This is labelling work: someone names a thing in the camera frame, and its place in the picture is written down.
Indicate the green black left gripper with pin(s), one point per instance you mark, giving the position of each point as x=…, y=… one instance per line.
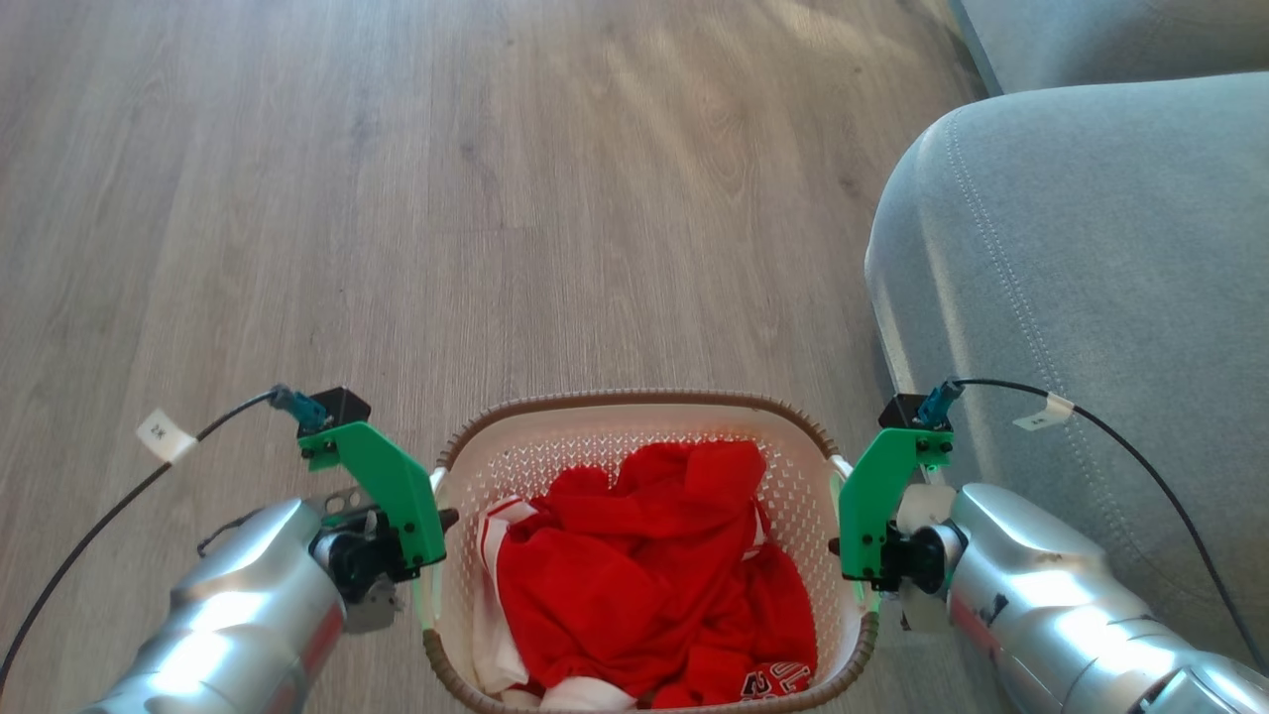
x=382, y=476

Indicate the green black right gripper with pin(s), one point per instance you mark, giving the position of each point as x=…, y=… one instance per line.
x=872, y=496

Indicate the white laundry basket brown rim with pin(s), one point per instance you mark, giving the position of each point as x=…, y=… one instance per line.
x=595, y=436

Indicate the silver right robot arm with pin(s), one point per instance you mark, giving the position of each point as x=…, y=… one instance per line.
x=1051, y=595

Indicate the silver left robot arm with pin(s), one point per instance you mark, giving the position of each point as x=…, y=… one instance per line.
x=248, y=605

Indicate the grey fabric sofa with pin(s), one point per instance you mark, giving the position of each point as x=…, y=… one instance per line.
x=1091, y=248

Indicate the grey fabric sofa seat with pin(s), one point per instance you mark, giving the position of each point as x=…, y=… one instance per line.
x=1110, y=40

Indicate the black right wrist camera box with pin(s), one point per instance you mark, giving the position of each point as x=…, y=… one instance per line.
x=902, y=411

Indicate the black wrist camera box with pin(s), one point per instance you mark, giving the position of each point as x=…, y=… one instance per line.
x=340, y=405
x=902, y=411

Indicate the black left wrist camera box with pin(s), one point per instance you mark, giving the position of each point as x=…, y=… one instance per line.
x=340, y=405

